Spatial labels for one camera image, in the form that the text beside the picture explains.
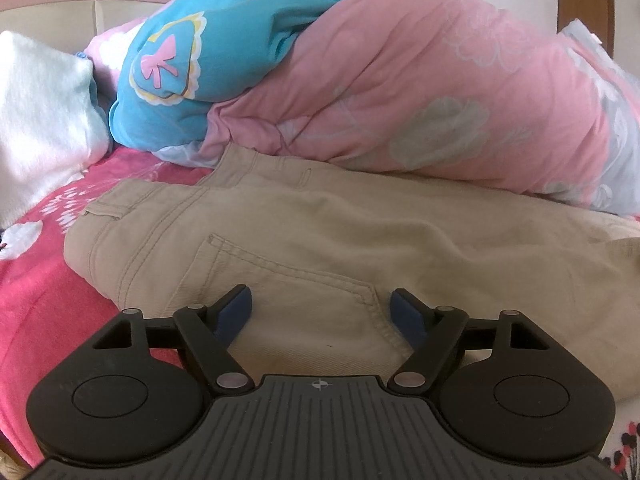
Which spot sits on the pink and cream headboard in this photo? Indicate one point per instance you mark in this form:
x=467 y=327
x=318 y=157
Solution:
x=60 y=15

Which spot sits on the pink floral bed blanket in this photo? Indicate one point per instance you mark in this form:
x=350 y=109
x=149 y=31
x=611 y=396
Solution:
x=45 y=310

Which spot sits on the pink grey floral quilt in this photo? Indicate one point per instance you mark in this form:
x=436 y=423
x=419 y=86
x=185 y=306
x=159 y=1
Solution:
x=425 y=70

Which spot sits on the beige pants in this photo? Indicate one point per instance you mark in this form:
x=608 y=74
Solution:
x=325 y=230

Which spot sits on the white fluffy pillow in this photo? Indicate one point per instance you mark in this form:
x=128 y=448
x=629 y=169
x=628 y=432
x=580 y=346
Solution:
x=40 y=110

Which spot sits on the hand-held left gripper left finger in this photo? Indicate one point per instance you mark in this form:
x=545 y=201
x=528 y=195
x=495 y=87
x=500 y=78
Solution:
x=235 y=312

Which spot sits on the blue cartoon pillow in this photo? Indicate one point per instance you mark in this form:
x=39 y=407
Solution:
x=235 y=40

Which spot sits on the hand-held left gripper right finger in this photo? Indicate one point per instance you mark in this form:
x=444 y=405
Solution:
x=407 y=317

